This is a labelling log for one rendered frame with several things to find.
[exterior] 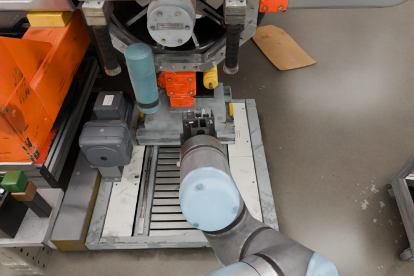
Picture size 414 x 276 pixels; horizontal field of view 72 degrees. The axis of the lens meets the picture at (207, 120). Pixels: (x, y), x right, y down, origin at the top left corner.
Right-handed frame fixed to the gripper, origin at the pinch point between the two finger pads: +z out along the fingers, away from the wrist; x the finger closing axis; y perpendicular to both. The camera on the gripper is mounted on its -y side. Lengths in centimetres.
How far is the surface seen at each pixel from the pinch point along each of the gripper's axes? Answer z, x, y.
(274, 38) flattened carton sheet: 158, -71, 0
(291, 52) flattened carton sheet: 141, -79, -9
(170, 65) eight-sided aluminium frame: 36.7, 6.9, 8.5
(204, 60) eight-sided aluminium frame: 36.6, -5.6, 9.6
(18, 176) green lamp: -7.8, 44.6, -6.9
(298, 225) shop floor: 25, -44, -64
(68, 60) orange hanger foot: 45, 46, 12
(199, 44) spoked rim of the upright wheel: 44.9, -4.9, 14.4
